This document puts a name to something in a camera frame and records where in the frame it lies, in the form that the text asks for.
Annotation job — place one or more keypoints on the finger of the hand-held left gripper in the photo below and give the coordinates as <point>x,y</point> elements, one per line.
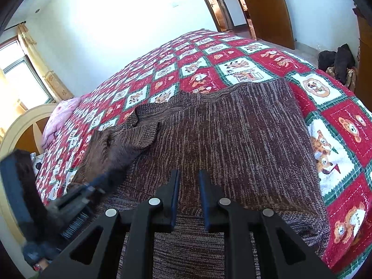
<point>94,182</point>

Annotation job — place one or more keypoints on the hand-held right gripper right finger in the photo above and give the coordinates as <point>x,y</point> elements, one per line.
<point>205,202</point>

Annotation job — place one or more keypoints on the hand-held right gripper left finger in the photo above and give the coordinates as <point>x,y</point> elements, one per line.
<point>174,200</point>

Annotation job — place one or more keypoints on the brown knitted sweater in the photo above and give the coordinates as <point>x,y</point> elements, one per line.
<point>232,136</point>

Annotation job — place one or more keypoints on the white spotted pillow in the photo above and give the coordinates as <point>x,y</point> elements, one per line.
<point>37,164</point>

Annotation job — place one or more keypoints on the cream wooden headboard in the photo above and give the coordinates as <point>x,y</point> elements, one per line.
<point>17,125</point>

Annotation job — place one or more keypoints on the pink pillow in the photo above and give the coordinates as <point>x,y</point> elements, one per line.
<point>61,116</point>

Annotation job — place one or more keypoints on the yellow curtain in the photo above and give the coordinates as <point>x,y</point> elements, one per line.
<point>55,84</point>

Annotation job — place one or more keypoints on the window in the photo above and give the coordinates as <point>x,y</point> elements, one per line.
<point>23,75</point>

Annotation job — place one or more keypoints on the red bear-print quilt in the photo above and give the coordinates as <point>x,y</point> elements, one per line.
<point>203,75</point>

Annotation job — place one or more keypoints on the curtain rod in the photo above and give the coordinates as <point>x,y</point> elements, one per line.
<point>16,25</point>

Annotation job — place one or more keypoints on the brown patterned bag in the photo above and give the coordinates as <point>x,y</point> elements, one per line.
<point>350,78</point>

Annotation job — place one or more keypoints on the black bag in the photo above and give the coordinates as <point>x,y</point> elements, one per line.
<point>343,61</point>

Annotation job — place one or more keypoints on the brown wooden door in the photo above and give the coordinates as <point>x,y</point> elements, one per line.
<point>261,11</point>

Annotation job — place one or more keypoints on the brown wooden wardrobe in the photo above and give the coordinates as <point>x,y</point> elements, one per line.
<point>364,49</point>

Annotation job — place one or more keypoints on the wooden door frame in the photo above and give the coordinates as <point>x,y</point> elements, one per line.
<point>221,5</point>

